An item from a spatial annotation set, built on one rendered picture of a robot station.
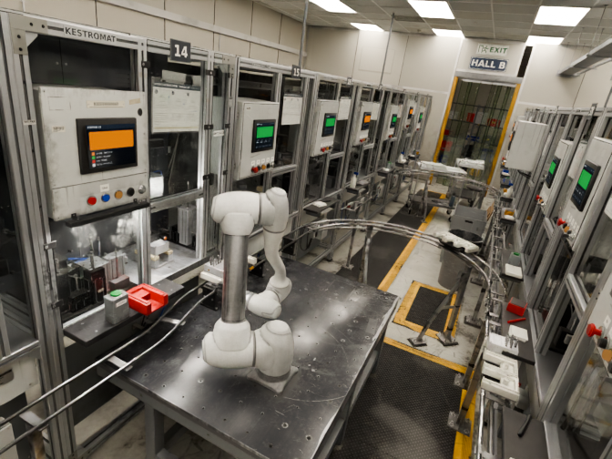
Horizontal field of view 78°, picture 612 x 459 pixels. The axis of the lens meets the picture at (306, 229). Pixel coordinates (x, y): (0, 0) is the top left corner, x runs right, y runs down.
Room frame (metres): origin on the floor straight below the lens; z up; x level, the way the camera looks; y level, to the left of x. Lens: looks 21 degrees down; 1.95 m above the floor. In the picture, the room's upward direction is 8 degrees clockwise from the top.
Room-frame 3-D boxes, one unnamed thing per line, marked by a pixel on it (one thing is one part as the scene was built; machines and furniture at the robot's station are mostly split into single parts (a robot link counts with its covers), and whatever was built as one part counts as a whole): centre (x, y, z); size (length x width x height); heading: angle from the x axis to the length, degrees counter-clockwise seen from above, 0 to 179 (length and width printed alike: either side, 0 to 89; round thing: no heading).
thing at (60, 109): (1.48, 0.92, 1.60); 0.42 x 0.29 x 0.46; 157
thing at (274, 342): (1.39, 0.07, 0.85); 0.18 x 0.16 x 0.22; 105
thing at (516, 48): (9.10, -3.40, 2.96); 1.23 x 0.08 x 0.68; 67
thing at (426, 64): (10.10, -1.10, 1.65); 3.78 x 0.08 x 3.30; 67
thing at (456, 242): (3.03, -1.27, 0.84); 0.37 x 0.14 x 0.10; 35
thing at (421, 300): (3.35, -1.35, 0.01); 1.00 x 0.55 x 0.01; 157
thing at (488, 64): (9.05, -3.39, 2.82); 0.75 x 0.04 x 0.25; 67
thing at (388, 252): (5.92, -1.64, 0.01); 5.85 x 0.59 x 0.01; 157
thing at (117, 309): (1.35, 0.76, 0.97); 0.08 x 0.08 x 0.12; 67
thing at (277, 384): (1.41, 0.05, 0.71); 0.22 x 0.18 x 0.06; 157
